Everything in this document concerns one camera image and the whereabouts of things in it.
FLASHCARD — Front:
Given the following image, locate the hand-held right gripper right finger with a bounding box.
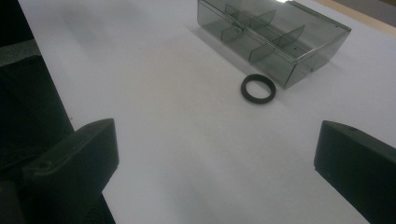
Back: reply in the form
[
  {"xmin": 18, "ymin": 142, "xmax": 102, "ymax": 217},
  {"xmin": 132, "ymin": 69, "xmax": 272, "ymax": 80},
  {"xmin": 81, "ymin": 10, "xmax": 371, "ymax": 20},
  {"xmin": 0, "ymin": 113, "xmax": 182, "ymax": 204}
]
[{"xmin": 313, "ymin": 120, "xmax": 396, "ymax": 224}]

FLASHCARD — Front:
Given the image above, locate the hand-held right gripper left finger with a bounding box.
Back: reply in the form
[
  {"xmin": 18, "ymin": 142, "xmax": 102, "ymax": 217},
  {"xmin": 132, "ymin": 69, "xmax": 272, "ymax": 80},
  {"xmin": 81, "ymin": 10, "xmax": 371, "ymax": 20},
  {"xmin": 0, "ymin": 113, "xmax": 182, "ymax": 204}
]
[{"xmin": 21, "ymin": 118, "xmax": 120, "ymax": 224}]

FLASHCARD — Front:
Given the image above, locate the black rubber ring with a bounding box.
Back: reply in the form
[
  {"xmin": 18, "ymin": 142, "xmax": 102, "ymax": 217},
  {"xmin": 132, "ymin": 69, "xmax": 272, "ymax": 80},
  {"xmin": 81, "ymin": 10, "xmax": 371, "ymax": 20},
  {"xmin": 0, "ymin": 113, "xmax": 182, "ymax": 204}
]
[{"xmin": 240, "ymin": 73, "xmax": 276, "ymax": 105}]

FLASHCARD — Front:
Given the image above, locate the dark blurred object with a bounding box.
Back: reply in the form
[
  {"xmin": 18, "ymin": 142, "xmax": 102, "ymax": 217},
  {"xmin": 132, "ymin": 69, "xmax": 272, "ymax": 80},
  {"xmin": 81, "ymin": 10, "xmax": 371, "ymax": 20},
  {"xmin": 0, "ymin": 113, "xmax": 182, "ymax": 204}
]
[{"xmin": 0, "ymin": 55, "xmax": 77, "ymax": 224}]

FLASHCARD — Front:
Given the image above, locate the wooden table edge strip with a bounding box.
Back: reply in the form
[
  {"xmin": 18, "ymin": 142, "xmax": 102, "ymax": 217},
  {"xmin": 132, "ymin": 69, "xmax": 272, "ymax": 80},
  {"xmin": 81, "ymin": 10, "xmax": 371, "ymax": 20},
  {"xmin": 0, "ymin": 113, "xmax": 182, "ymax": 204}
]
[{"xmin": 314, "ymin": 0, "xmax": 396, "ymax": 38}]

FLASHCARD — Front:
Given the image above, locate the smoky transparent plastic compartment box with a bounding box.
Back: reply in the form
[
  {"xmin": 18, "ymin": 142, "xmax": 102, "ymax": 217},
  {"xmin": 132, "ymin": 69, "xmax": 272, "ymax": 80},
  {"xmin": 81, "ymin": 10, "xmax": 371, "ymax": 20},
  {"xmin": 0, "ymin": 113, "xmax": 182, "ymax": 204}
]
[{"xmin": 196, "ymin": 0, "xmax": 352, "ymax": 89}]

